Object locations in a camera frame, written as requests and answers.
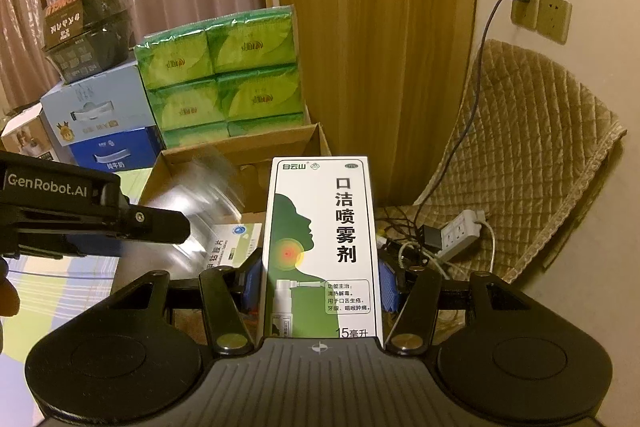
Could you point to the stack of green tissue packs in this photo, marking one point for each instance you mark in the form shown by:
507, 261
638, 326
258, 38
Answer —
225, 77

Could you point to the black plug adapter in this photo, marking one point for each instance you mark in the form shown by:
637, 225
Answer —
431, 237

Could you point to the quilted chair cover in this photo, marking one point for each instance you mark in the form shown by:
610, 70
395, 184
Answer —
540, 157

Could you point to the white green tablet box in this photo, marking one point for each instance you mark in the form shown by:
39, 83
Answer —
235, 247

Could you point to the dark blue milk carton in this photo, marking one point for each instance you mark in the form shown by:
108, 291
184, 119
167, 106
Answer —
120, 152

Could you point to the cardboard box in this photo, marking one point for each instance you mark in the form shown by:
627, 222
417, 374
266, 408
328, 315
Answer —
280, 142

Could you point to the person's left hand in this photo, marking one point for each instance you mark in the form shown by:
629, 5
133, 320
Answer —
7, 302

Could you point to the white power strip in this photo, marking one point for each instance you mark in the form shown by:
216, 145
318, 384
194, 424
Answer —
462, 232

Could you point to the clear plastic blister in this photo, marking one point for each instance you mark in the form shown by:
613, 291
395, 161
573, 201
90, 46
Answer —
210, 192

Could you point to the light blue milk carton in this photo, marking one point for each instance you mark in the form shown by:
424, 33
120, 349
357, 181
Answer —
100, 102

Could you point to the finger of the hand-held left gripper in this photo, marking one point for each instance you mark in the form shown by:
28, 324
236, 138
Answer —
160, 227

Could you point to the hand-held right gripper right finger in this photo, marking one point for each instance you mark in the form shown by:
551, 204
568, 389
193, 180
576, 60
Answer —
389, 287

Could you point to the wooden door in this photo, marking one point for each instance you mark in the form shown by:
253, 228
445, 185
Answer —
375, 32

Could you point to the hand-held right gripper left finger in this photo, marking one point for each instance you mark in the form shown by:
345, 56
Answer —
252, 287

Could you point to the white product box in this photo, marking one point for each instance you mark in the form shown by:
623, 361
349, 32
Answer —
22, 137

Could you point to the white green spray box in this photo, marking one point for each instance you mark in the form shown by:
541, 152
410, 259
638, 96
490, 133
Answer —
320, 207

